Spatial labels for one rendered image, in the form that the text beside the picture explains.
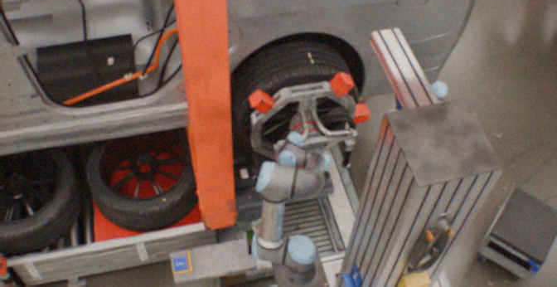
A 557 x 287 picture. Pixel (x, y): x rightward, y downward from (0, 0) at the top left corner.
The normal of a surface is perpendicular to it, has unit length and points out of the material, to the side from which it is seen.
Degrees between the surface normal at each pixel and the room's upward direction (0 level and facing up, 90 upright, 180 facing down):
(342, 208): 0
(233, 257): 0
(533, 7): 0
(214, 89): 90
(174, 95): 90
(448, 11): 90
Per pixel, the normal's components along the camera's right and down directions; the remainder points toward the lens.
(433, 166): 0.04, -0.61
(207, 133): 0.25, 0.77
